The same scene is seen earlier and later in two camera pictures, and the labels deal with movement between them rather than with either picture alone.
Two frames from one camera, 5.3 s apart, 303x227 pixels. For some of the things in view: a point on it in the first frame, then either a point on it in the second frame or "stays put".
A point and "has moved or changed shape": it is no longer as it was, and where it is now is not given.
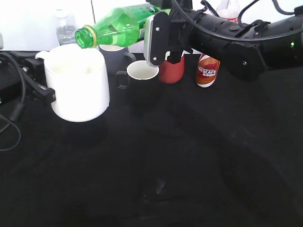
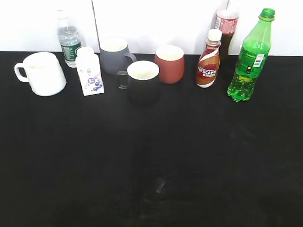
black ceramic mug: x=142 y=80 stays put
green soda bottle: x=122 y=26 → x=253 y=54
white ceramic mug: x=78 y=75 has moved or changed shape
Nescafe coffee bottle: x=207 y=72 stays put
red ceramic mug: x=170 y=73 stays put
